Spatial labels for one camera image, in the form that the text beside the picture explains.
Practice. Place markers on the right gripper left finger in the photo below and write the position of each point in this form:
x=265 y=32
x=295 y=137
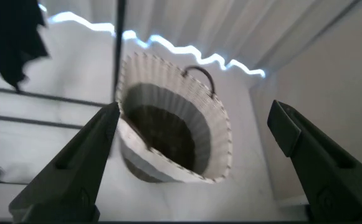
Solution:
x=68 y=180

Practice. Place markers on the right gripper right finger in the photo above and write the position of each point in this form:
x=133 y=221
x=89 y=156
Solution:
x=333 y=180

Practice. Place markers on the black garment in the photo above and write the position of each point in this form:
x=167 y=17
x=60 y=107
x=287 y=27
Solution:
x=9 y=37

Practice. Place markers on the black clothes rack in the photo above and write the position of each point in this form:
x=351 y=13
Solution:
x=118 y=62

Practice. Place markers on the white laundry basket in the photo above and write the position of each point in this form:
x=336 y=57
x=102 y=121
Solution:
x=174 y=81

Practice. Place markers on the white curtain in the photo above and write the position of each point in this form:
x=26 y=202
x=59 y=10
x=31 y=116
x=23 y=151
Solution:
x=199 y=21

